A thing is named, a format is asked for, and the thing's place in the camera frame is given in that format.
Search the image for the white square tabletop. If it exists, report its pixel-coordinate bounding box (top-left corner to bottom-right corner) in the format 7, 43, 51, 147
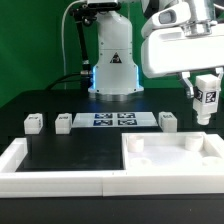
122, 132, 224, 174

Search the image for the white cable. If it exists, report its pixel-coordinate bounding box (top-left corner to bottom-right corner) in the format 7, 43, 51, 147
60, 0, 88, 90

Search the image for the white sheet with fiducial markers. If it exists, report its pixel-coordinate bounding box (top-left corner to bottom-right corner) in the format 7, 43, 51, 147
72, 112, 157, 128

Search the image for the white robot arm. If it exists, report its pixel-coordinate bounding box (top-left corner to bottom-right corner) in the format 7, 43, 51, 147
87, 0, 224, 99

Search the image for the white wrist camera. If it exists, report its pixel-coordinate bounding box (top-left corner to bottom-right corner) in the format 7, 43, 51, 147
141, 2, 191, 38

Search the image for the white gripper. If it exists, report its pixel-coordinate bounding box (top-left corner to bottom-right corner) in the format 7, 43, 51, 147
141, 26, 224, 99

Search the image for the white U-shaped obstacle fence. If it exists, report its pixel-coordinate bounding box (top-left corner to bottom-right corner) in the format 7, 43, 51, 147
0, 138, 224, 198

